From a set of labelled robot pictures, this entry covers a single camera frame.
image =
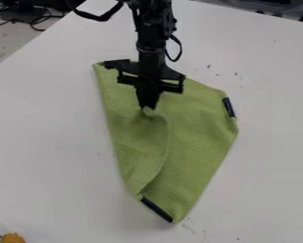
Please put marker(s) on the green cloth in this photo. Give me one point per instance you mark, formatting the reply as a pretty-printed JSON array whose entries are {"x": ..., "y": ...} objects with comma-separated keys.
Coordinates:
[{"x": 187, "y": 142}]

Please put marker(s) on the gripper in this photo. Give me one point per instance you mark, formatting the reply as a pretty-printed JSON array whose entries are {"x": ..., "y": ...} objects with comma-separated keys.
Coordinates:
[{"x": 150, "y": 68}]

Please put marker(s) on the yellow toy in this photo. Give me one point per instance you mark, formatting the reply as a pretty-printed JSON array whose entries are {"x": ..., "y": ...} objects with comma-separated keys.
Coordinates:
[{"x": 13, "y": 238}]

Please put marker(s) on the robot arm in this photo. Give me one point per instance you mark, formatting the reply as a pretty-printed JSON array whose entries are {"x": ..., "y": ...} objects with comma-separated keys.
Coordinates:
[{"x": 151, "y": 22}]

